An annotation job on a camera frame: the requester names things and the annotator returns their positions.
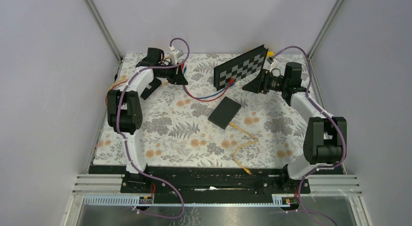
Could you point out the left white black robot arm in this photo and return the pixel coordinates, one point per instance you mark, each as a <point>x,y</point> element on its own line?
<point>124,112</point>

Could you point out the black white checkerboard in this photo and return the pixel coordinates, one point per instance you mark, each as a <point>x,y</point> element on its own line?
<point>239,67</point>

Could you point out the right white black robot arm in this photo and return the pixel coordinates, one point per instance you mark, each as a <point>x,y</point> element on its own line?
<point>324,144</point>

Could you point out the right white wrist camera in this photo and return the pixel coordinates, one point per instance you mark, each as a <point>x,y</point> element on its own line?
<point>272,62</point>

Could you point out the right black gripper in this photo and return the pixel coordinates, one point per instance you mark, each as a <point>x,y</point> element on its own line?
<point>260,84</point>

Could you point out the small black adapter box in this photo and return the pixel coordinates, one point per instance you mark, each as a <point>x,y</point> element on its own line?
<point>151,88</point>

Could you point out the black network switch box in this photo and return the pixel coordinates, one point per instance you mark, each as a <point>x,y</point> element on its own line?
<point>224,113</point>

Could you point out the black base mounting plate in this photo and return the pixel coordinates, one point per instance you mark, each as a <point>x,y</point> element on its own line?
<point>195,185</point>

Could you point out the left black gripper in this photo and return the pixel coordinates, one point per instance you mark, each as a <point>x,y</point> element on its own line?
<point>177,78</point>

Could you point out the floral patterned table mat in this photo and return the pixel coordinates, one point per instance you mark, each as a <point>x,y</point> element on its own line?
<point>267,133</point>

